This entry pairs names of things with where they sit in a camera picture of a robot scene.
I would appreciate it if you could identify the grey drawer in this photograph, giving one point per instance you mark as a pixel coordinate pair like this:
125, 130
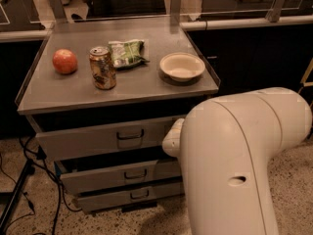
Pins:
120, 175
130, 196
104, 139

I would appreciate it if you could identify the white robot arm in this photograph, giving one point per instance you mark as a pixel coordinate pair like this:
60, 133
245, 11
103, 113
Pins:
223, 146

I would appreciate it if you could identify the grey drawer cabinet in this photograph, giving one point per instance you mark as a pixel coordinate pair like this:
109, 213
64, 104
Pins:
101, 105

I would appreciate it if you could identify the white bowl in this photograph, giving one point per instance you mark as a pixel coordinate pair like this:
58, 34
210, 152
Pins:
182, 67

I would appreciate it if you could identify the green chip bag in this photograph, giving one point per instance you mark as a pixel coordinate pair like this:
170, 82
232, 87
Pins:
127, 54

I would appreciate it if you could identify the crushed soda can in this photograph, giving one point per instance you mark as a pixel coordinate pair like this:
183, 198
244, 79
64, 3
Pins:
102, 68

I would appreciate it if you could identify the red apple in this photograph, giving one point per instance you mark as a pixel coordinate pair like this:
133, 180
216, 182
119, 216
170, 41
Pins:
64, 61

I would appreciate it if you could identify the black stand leg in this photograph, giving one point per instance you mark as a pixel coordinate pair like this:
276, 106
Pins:
10, 199

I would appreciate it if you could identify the dark counter with rail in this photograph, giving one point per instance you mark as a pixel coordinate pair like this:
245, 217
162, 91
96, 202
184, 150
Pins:
253, 54

